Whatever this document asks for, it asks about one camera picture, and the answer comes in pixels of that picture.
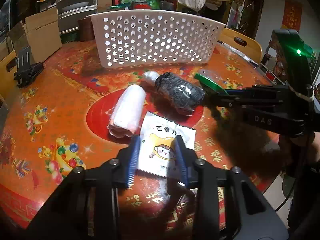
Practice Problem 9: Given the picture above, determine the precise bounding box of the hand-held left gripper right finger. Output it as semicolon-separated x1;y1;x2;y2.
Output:
174;135;290;240

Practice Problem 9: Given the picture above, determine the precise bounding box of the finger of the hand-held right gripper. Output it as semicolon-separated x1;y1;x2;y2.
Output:
207;96;248;109
194;73;253;98

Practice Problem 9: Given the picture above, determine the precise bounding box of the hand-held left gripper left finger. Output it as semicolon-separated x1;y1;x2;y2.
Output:
25;135;142;240

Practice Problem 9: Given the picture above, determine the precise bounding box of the white cartoon snack packet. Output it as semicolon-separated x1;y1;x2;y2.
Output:
136;111;196;179

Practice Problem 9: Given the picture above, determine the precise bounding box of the black cloth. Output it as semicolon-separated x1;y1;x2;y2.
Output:
154;72;206;116

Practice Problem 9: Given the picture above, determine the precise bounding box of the white perforated plastic basket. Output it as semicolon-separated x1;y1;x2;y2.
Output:
86;10;227;68

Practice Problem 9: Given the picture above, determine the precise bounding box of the clear plastic wrapper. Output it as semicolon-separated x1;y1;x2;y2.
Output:
197;68;223;82

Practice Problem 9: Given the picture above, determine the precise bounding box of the wooden chair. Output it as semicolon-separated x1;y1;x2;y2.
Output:
218;28;263;67

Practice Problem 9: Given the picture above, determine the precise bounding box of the pink rolled towel in plastic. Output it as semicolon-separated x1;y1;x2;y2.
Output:
107;84;147;138

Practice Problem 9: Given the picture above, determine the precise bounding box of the grey rolled cloth in plastic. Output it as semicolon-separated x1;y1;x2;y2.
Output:
142;71;159;85

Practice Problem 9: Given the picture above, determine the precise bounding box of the red printed tablecloth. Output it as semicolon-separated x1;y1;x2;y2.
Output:
0;39;280;230

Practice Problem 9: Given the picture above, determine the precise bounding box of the red can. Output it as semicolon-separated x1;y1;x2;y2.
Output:
132;1;150;11

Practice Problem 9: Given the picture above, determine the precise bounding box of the brown pot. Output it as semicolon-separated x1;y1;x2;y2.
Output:
77;18;96;42

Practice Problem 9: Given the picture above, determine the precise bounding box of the cardboard box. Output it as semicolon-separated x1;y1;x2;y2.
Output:
9;7;62;64

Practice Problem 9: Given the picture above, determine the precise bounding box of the black cable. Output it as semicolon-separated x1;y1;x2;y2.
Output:
274;132;316;212

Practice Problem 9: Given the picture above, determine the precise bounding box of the red wall poster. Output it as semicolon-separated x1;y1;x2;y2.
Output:
280;0;302;32

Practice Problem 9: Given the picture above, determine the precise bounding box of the black metal bracket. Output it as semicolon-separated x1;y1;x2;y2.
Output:
14;47;45;88

